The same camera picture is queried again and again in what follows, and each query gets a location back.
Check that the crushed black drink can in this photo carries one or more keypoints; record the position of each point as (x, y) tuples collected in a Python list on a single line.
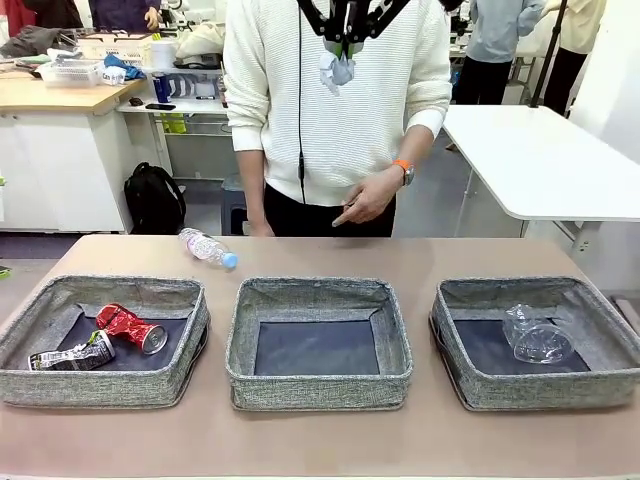
[(75, 355)]

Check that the black computer mouse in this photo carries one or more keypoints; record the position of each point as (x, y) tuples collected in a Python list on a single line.
[(136, 101)]

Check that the background person dark blue top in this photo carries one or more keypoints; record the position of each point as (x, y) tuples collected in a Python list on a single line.
[(125, 12)]

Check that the grey cloth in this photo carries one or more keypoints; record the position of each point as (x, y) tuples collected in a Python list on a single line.
[(30, 42)]

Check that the black smartphone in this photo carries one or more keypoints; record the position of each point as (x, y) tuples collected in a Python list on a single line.
[(160, 106)]

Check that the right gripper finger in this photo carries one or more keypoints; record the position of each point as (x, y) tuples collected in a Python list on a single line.
[(325, 22), (375, 17)]

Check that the white paper ball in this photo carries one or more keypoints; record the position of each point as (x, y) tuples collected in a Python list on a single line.
[(337, 72)]

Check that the background person light blue shirt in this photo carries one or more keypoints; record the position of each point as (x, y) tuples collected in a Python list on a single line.
[(495, 40)]

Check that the wooden top desk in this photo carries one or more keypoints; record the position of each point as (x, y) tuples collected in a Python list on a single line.
[(55, 100)]

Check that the orange wristwatch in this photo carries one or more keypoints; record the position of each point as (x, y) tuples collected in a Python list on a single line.
[(404, 172)]

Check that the black tripod pole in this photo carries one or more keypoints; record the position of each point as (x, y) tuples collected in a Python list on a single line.
[(550, 50)]

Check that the person in white sweater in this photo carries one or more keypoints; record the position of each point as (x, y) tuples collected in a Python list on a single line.
[(350, 140)]

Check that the background person black jacket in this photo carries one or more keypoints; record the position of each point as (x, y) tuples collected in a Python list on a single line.
[(55, 12)]

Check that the background person cream top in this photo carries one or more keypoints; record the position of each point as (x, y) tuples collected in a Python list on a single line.
[(575, 50)]

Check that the white shelf unit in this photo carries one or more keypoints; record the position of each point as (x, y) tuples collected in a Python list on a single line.
[(150, 145)]

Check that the person's right hand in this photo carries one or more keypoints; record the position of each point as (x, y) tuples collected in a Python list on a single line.
[(262, 230)]

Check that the blue cloth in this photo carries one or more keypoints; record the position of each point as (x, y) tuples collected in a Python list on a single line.
[(125, 67)]

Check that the grey stool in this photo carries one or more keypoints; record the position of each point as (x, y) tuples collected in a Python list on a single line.
[(234, 205)]

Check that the white bag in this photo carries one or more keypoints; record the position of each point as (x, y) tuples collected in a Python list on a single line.
[(200, 45)]

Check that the clear plastic bottle blue cap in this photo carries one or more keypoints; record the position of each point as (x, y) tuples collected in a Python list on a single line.
[(205, 247)]

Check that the person's left hand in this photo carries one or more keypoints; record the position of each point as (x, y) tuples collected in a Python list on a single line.
[(372, 200)]

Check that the crushed red drink can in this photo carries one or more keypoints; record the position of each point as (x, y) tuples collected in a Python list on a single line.
[(130, 327)]

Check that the white plastic tray basket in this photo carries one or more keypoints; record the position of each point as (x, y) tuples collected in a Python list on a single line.
[(67, 75)]

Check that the person's left forearm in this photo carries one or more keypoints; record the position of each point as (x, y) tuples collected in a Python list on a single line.
[(415, 145)]

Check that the grey fabric basket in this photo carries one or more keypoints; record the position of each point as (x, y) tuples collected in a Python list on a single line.
[(315, 387), (540, 387), (100, 387)]

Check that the person's right forearm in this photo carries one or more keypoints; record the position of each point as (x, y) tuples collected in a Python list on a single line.
[(250, 190)]

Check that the white lattice crate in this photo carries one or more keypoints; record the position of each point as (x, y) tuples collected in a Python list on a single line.
[(115, 50)]

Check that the crushed clear plastic cup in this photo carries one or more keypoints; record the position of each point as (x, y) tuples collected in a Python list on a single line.
[(537, 337)]

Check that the black backpack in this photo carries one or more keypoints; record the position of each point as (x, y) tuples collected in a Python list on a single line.
[(152, 200)]

